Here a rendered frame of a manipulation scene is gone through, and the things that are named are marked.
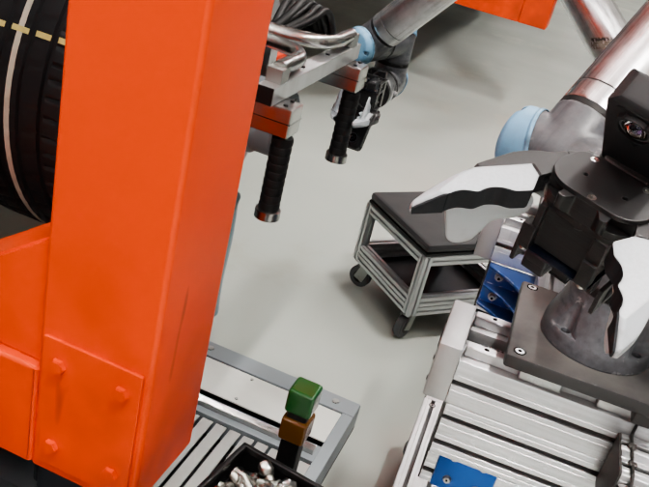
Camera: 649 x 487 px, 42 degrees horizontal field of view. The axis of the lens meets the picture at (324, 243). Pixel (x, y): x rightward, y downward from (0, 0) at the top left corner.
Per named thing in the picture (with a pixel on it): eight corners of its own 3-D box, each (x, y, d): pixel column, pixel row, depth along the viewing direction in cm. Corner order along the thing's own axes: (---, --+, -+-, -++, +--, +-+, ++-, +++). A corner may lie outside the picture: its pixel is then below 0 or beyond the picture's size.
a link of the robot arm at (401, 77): (382, 53, 197) (374, 88, 201) (369, 62, 188) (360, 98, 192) (414, 63, 196) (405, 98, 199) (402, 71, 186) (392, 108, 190)
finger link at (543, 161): (482, 217, 55) (605, 215, 57) (490, 196, 54) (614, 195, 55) (462, 170, 58) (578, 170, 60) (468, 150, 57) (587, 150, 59)
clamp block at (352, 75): (322, 74, 169) (327, 49, 167) (363, 89, 167) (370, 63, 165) (312, 79, 165) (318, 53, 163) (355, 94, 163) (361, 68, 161)
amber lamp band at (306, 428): (287, 422, 126) (292, 401, 124) (311, 433, 125) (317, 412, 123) (275, 438, 122) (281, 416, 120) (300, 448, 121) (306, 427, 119)
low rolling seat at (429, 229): (395, 343, 257) (425, 245, 241) (340, 279, 284) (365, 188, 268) (503, 330, 278) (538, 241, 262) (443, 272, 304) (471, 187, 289)
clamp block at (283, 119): (248, 115, 140) (254, 84, 138) (298, 132, 138) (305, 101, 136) (235, 123, 136) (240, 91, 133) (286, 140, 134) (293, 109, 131)
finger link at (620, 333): (634, 414, 50) (617, 300, 57) (676, 351, 46) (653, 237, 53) (581, 403, 50) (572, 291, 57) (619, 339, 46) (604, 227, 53)
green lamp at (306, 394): (294, 396, 123) (298, 374, 121) (319, 407, 122) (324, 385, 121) (282, 411, 120) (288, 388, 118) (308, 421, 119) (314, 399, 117)
